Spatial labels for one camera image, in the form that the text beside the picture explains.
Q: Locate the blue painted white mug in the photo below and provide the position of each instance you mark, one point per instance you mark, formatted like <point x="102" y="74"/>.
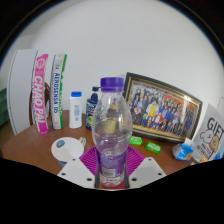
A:
<point x="66" y="150"/>

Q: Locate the white blue-capped lotion bottle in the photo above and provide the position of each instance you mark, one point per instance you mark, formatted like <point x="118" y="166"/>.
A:
<point x="75" y="113"/>

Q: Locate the framed group photo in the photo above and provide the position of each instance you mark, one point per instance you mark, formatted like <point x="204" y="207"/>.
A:
<point x="163" y="110"/>

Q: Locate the dark blue pump bottle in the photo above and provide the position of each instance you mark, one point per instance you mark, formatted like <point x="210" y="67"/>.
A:
<point x="90" y="113"/>

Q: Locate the white flat panel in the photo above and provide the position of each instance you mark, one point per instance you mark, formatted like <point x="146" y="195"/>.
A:
<point x="20" y="93"/>

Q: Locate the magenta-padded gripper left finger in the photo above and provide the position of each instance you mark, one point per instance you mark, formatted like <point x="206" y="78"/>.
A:
<point x="88" y="162"/>

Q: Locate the clear purple-capped water bottle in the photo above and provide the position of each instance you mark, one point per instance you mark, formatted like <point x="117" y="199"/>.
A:
<point x="112" y="140"/>

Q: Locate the pink shuttlecock tube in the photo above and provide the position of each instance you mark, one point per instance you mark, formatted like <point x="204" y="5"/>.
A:
<point x="40" y="96"/>

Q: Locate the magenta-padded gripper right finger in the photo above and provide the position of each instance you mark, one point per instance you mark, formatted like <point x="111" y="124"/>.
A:
<point x="135" y="162"/>

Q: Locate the white paper gift bag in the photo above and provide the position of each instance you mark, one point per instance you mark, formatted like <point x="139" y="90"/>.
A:
<point x="210" y="133"/>

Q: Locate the small green packet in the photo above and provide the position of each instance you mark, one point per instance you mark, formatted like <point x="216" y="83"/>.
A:
<point x="153" y="147"/>
<point x="136" y="140"/>

